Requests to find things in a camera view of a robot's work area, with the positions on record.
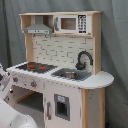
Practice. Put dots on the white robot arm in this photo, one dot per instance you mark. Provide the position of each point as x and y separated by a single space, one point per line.
9 117

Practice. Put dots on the wooden toy kitchen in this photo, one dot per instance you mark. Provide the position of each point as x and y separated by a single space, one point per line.
61 50

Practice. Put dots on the grey toy sink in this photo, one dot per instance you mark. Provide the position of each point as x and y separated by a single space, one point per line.
72 74

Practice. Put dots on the black toy faucet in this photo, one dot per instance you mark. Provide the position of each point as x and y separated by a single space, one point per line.
80 65

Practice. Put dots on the black toy stovetop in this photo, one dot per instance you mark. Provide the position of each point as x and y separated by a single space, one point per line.
36 67

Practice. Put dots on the right red stove knob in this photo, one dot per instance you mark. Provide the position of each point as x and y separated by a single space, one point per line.
33 84

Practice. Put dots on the white fridge door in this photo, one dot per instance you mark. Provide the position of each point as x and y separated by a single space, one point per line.
62 105

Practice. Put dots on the toy microwave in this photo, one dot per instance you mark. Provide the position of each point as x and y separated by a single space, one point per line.
74 24

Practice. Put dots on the grey range hood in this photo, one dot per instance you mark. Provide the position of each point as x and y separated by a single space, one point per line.
39 27

